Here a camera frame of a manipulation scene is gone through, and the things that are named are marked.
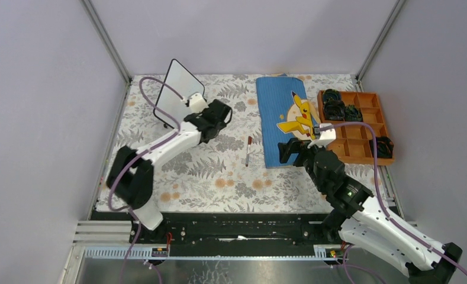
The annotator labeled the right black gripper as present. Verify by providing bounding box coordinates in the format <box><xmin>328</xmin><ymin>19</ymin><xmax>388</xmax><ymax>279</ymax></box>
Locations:
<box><xmin>277</xmin><ymin>137</ymin><xmax>328</xmax><ymax>193</ymax></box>

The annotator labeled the red-capped whiteboard marker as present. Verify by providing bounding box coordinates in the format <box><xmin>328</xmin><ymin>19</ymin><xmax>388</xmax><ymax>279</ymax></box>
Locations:
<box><xmin>245</xmin><ymin>136</ymin><xmax>253</xmax><ymax>167</ymax></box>

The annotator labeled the small black-framed whiteboard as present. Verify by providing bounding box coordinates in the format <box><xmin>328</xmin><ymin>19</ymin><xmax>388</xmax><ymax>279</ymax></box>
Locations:
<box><xmin>153</xmin><ymin>59</ymin><xmax>205</xmax><ymax>128</ymax></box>

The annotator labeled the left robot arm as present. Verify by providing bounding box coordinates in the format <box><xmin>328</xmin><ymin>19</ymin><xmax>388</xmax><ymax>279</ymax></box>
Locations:
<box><xmin>105</xmin><ymin>99</ymin><xmax>233</xmax><ymax>243</ymax></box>

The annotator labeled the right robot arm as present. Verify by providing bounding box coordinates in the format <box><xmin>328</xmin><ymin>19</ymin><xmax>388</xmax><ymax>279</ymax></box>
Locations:
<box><xmin>278</xmin><ymin>138</ymin><xmax>462</xmax><ymax>283</ymax></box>

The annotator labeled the blue Pikachu cloth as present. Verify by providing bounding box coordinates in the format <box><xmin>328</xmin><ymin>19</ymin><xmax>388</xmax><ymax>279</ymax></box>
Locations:
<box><xmin>256</xmin><ymin>76</ymin><xmax>320</xmax><ymax>168</ymax></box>

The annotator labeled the rolled dark tie middle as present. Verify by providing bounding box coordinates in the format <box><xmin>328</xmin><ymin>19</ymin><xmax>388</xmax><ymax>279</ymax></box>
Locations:
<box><xmin>324</xmin><ymin>101</ymin><xmax>345</xmax><ymax>121</ymax></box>

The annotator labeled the rolled dark tie top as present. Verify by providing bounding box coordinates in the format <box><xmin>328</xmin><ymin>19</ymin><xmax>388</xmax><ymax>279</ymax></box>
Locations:
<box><xmin>322</xmin><ymin>89</ymin><xmax>342</xmax><ymax>104</ymax></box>

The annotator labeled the orange wooden compartment tray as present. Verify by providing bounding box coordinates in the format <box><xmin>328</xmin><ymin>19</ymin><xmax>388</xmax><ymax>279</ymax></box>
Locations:
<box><xmin>317</xmin><ymin>90</ymin><xmax>395</xmax><ymax>166</ymax></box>

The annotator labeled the floral patterned table mat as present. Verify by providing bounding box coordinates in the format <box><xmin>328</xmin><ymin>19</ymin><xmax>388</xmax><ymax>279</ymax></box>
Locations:
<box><xmin>96</xmin><ymin>73</ymin><xmax>391</xmax><ymax>215</ymax></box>

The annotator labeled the rolled dark tie small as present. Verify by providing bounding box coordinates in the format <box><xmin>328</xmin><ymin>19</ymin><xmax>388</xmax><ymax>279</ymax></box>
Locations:
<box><xmin>344</xmin><ymin>105</ymin><xmax>363</xmax><ymax>122</ymax></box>

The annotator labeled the rolled dark tie lower right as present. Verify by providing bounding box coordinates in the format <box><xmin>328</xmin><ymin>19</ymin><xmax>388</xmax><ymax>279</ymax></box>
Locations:
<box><xmin>369</xmin><ymin>136</ymin><xmax>394</xmax><ymax>159</ymax></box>

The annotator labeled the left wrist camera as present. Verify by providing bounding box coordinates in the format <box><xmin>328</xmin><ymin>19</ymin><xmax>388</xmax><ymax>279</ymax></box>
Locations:
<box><xmin>183</xmin><ymin>92</ymin><xmax>208</xmax><ymax>113</ymax></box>

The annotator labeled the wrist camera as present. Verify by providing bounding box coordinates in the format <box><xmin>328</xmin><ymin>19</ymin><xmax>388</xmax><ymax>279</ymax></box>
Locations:
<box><xmin>307</xmin><ymin>123</ymin><xmax>337</xmax><ymax>149</ymax></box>
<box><xmin>183</xmin><ymin>92</ymin><xmax>208</xmax><ymax>113</ymax></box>

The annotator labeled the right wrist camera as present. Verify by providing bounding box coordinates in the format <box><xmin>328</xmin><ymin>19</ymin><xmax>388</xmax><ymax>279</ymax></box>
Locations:
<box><xmin>307</xmin><ymin>123</ymin><xmax>337</xmax><ymax>149</ymax></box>

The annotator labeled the white slotted cable duct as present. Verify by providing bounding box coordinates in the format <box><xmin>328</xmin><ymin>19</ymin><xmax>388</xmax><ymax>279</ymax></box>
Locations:
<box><xmin>84</xmin><ymin>246</ymin><xmax>342</xmax><ymax>262</ymax></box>

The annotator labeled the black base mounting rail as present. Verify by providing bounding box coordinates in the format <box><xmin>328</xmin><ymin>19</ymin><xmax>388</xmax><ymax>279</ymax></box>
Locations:
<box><xmin>92</xmin><ymin>212</ymin><xmax>348</xmax><ymax>256</ymax></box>

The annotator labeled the left aluminium frame post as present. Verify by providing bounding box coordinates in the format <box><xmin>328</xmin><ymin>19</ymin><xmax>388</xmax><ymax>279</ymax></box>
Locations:
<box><xmin>79</xmin><ymin>0</ymin><xmax>132</xmax><ymax>85</ymax></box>

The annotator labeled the aluminium frame post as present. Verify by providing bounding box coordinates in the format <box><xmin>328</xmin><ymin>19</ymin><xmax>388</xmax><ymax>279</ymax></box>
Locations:
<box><xmin>355</xmin><ymin>0</ymin><xmax>407</xmax><ymax>85</ymax></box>
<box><xmin>79</xmin><ymin>0</ymin><xmax>132</xmax><ymax>85</ymax></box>

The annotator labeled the right aluminium frame post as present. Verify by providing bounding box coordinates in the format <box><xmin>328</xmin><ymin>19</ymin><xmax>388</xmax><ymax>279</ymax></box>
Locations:
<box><xmin>355</xmin><ymin>0</ymin><xmax>407</xmax><ymax>85</ymax></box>

